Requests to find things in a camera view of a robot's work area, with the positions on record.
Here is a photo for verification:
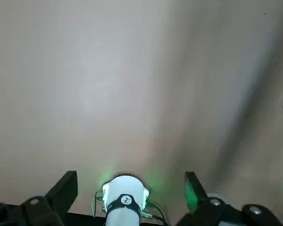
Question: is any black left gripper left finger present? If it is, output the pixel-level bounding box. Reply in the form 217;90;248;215
0;170;78;226

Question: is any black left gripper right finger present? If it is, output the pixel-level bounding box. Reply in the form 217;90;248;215
176;171;283;226

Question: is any black base cable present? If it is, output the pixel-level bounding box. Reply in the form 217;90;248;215
92;190;105;217
141;202;168;226

